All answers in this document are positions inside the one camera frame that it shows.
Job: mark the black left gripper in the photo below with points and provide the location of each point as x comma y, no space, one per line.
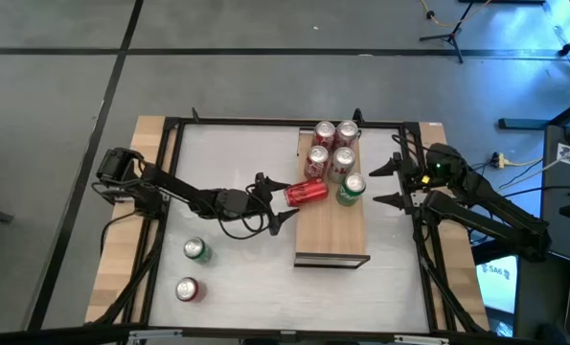
260,201

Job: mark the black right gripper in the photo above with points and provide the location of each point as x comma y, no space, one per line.
414,179

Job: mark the red can black script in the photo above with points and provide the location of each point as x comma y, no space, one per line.
307,191
187,289

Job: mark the green Sprite can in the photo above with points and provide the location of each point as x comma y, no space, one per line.
351,189
194,247

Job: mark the silver Diet Coke can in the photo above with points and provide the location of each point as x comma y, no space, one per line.
343,160
348,130

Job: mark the red Coke can white script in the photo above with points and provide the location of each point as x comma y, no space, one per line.
324,131
317,160

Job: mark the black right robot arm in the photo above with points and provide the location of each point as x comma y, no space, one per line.
495,225

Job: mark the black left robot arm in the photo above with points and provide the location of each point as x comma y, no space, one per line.
179,189

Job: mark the yellow tag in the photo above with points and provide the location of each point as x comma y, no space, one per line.
426,179

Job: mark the white glossy table board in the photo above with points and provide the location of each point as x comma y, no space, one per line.
265,297

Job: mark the yellow power strip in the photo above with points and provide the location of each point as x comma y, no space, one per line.
498,160

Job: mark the black desk foot bar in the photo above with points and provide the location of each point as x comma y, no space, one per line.
524,123

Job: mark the white SA6 sign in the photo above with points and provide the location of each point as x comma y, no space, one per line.
497,287

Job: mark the black tripod stand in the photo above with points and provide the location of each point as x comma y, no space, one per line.
452,37

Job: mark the black side desk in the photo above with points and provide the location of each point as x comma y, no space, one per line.
538,297

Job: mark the wooden shelf black metal frame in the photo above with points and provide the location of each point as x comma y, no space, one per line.
330,230

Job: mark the black aluminium table frame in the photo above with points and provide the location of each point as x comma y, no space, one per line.
265,121

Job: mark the silver aluminium bracket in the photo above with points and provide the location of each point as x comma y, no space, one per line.
155,335
421,340

